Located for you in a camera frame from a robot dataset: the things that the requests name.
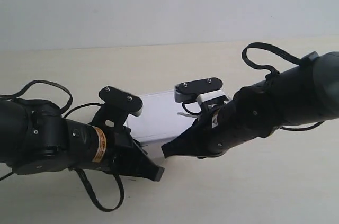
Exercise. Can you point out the white lidded plastic container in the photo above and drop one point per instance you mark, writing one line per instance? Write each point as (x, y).
(162, 119)

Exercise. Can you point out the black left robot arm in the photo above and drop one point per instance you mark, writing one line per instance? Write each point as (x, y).
(36, 138)

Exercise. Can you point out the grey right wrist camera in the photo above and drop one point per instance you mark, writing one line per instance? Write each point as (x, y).
(189, 91)

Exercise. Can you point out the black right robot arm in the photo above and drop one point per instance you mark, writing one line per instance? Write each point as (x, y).
(304, 94)

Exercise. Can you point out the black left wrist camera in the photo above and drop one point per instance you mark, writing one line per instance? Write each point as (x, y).
(122, 100)

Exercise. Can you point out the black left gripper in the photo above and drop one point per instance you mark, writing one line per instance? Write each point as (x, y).
(113, 150)

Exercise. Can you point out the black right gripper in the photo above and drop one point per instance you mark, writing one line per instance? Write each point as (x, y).
(220, 129)

